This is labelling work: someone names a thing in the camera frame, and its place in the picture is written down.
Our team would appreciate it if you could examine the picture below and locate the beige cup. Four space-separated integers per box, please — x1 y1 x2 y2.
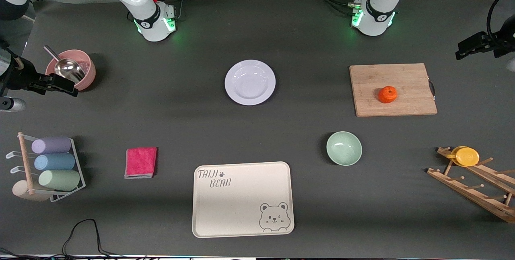
12 180 51 202

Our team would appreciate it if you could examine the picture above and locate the wooden cutting board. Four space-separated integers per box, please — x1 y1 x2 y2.
349 63 438 117

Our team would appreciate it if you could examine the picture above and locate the black cable loop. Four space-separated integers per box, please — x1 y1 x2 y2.
0 219 133 260

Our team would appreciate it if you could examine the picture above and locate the green cup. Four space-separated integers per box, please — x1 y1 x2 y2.
38 169 81 192

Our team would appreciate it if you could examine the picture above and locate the wooden peg drying rack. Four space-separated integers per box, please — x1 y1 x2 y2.
426 147 515 224

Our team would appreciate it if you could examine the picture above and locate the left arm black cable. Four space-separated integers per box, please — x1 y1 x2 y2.
486 0 515 47

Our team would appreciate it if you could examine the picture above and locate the blue cup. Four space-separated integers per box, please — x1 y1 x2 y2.
34 153 76 171

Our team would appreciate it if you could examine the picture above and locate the purple cup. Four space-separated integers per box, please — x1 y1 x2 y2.
31 136 72 155

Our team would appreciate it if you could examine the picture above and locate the orange fruit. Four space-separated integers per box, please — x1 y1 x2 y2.
378 86 398 103

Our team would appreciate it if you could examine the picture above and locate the white wire cup rack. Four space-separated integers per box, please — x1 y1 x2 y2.
6 132 86 203

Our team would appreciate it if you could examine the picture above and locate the pink folded cloth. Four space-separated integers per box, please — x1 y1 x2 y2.
124 147 158 179

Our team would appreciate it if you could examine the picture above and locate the metal scoop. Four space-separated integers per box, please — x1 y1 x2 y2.
43 45 86 84

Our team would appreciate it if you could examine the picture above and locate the yellow cup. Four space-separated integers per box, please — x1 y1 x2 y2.
446 146 480 167

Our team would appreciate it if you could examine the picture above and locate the light green bowl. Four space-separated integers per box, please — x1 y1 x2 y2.
326 131 363 167

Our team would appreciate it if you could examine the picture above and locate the pink bowl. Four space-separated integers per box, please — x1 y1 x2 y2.
45 49 97 92

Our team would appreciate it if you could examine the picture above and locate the white round plate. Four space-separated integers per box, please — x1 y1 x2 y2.
225 60 276 106

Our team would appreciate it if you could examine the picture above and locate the beige bear print tray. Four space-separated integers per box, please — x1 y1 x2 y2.
192 161 295 238

